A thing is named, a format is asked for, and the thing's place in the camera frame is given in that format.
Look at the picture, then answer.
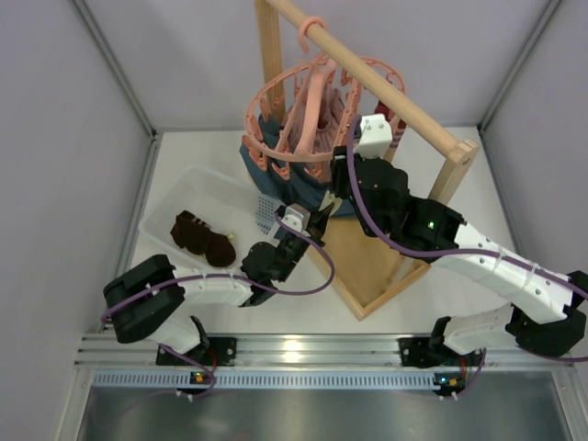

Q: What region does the aluminium mounting rail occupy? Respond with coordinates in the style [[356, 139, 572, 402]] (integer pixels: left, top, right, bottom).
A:
[[75, 333, 578, 368]]

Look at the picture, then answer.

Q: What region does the pink cloth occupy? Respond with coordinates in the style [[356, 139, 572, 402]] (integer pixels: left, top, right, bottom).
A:
[[288, 85, 345, 153]]

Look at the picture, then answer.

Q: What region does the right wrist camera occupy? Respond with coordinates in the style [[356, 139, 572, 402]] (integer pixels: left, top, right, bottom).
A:
[[354, 114, 393, 159]]

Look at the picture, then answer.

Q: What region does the pale green sock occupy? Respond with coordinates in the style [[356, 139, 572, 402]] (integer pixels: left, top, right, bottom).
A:
[[319, 191, 343, 216]]

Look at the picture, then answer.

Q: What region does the white plastic basket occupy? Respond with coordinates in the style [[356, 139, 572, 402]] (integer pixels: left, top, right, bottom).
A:
[[140, 166, 281, 272]]

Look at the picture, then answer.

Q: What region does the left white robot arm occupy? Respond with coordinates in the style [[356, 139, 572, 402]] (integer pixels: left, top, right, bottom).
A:
[[103, 204, 334, 366]]

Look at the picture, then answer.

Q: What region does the brown striped sock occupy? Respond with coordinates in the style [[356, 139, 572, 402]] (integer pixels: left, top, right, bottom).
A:
[[205, 232, 236, 268], [170, 210, 212, 254]]

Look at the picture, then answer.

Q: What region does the red purple striped sock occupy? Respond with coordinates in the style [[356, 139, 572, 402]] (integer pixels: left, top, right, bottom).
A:
[[375, 101, 407, 162]]

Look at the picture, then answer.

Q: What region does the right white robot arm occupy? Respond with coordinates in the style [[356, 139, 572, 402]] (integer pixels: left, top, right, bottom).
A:
[[331, 146, 587, 360]]

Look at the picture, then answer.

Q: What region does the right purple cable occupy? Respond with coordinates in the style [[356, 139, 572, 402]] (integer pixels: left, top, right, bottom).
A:
[[345, 114, 588, 364]]

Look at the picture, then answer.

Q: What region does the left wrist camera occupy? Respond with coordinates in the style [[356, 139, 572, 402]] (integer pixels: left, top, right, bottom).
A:
[[278, 204, 311, 233]]

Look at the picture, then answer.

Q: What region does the slotted cable duct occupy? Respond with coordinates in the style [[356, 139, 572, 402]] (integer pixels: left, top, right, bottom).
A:
[[91, 370, 469, 391]]

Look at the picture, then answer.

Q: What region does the wooden hanging rack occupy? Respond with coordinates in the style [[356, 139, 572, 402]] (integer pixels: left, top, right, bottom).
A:
[[244, 1, 480, 320]]

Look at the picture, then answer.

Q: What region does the pink round clip hanger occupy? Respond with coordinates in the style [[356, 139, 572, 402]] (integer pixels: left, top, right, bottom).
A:
[[243, 16, 408, 183]]

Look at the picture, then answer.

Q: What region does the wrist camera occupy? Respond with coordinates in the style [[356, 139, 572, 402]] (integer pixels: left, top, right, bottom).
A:
[[278, 204, 311, 233], [354, 114, 393, 159]]

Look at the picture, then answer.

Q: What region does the blue cloth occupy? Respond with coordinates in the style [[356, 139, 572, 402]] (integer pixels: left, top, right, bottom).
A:
[[239, 114, 356, 218]]

